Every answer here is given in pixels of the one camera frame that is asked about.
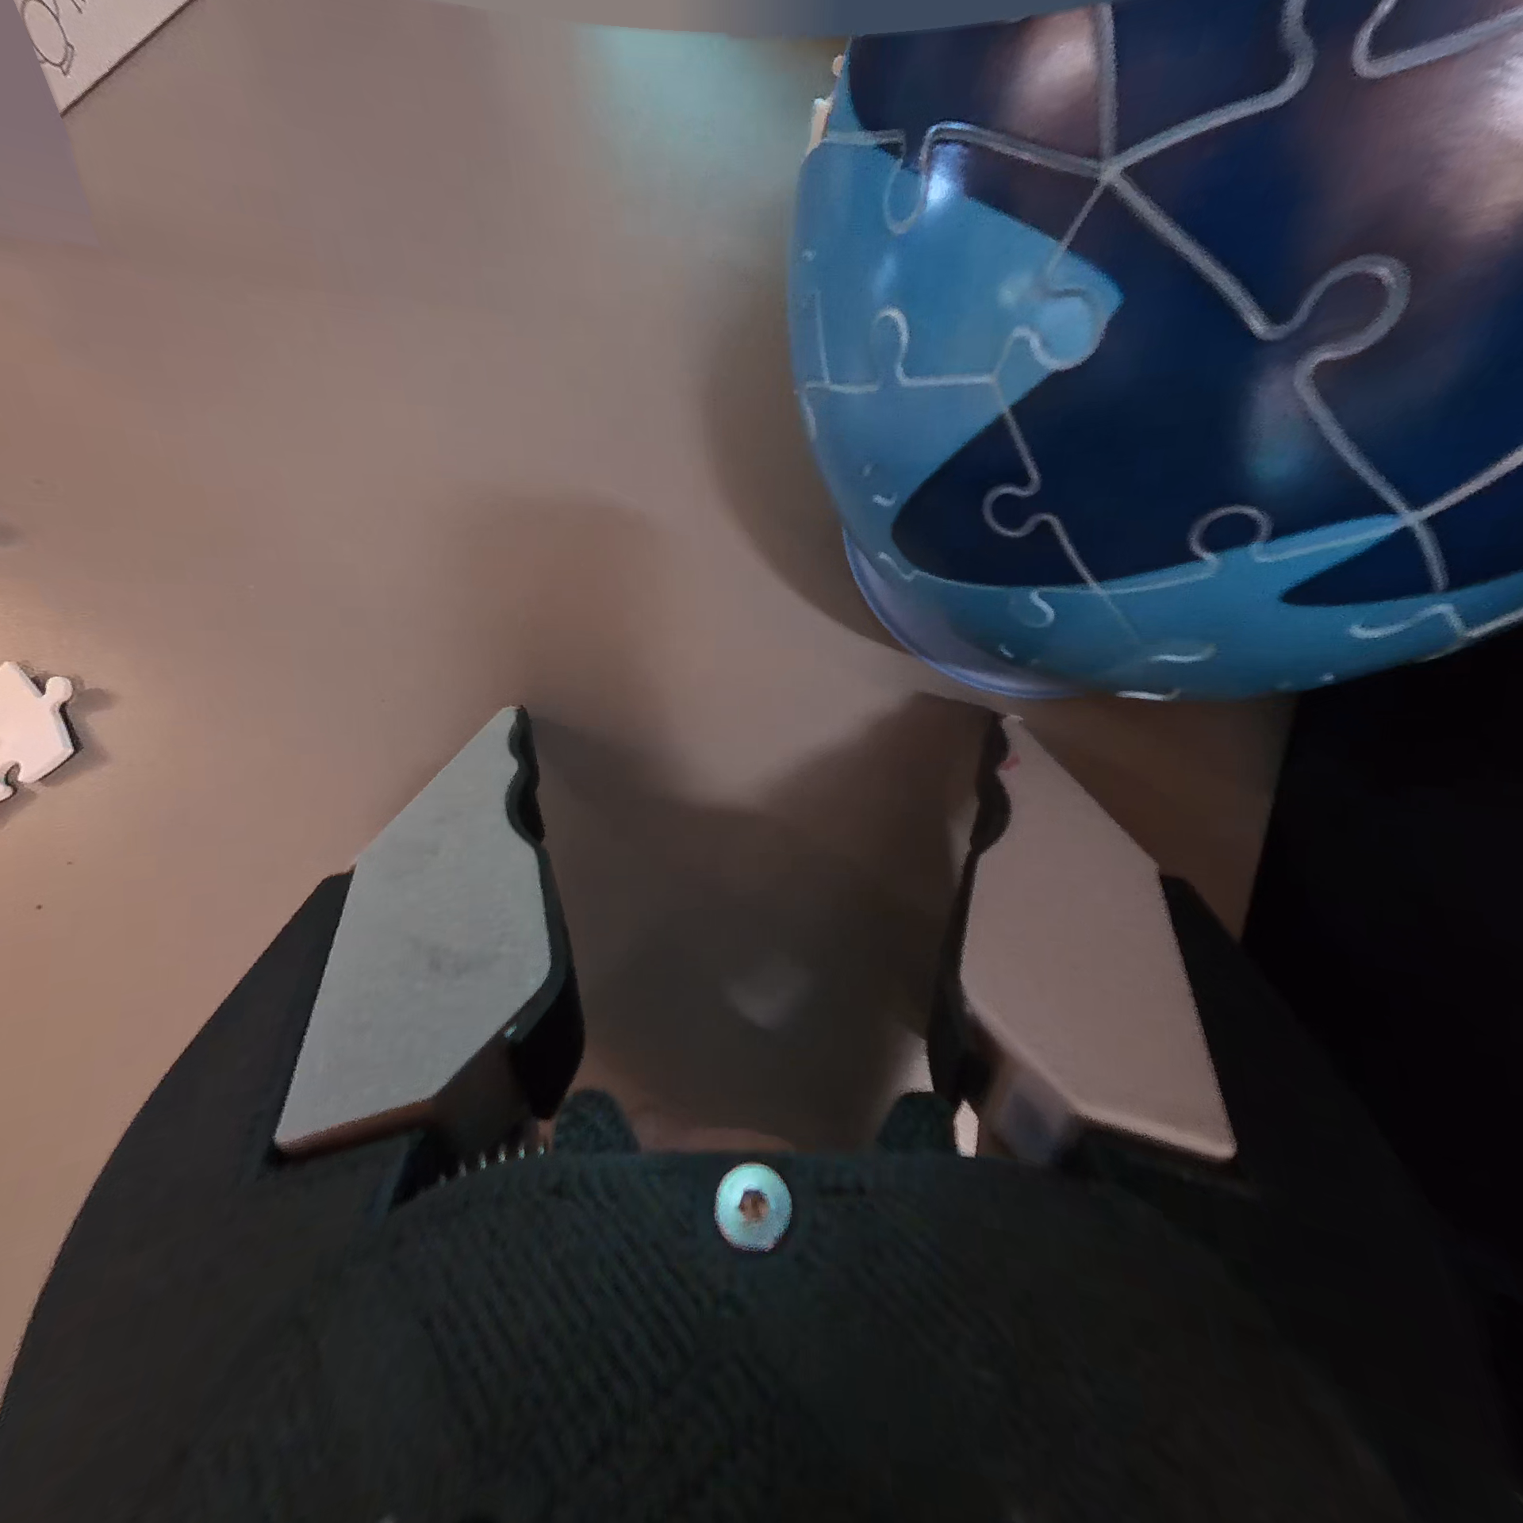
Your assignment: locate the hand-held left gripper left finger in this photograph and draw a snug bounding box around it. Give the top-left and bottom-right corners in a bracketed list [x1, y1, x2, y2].
[273, 704, 587, 1163]

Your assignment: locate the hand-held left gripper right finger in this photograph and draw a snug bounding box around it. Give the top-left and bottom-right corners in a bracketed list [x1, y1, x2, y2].
[926, 715, 1238, 1166]

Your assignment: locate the blue puzzle ball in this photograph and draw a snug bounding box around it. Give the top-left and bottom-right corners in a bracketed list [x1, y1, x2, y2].
[786, 0, 1523, 704]

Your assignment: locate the white puzzle piece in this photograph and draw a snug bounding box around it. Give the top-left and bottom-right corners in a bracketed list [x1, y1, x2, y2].
[0, 661, 83, 802]

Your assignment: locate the cartoon printed puzzle box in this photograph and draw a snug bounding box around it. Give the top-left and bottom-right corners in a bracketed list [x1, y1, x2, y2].
[23, 0, 197, 117]

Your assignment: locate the person's dark clothed torso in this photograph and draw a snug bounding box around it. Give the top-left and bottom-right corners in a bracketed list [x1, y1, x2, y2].
[1236, 648, 1523, 1523]

